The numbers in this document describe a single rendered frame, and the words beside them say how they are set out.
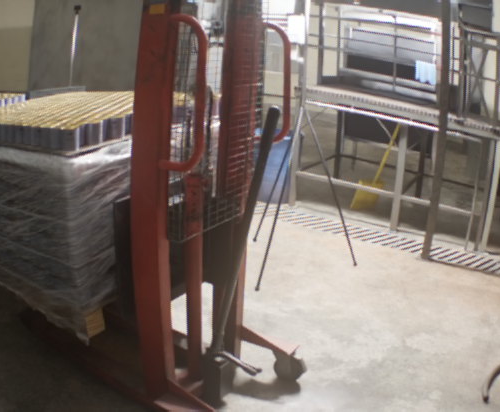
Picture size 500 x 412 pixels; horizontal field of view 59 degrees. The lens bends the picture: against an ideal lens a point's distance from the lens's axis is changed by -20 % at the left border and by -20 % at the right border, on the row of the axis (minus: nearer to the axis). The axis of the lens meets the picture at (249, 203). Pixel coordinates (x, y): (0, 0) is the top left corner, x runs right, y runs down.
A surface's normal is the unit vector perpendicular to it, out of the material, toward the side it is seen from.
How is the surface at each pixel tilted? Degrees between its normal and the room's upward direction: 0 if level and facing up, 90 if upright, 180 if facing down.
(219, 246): 90
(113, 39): 90
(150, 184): 90
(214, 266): 90
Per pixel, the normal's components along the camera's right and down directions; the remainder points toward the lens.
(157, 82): -0.51, 0.24
